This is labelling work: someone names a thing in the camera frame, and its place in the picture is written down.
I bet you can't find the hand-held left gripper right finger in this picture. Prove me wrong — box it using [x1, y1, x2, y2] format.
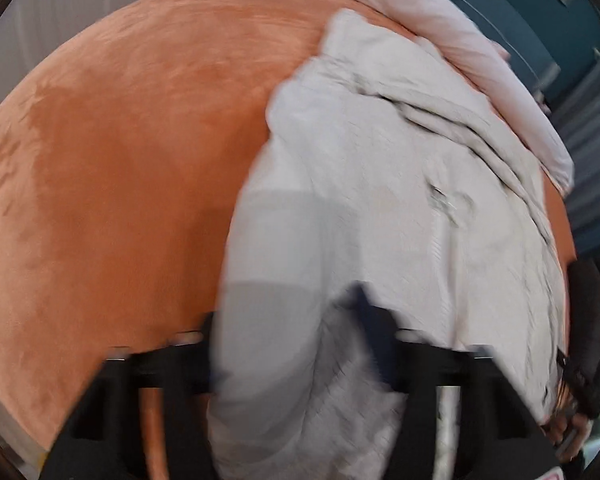
[331, 284, 567, 480]

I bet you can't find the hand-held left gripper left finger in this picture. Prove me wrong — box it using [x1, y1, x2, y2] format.
[42, 311, 217, 480]

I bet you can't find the light grey garment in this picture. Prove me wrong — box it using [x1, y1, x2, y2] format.
[207, 9, 568, 480]

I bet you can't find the person's right hand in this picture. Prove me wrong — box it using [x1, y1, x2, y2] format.
[542, 400, 595, 463]

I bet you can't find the pale pink duvet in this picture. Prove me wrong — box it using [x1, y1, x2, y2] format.
[255, 0, 576, 193]

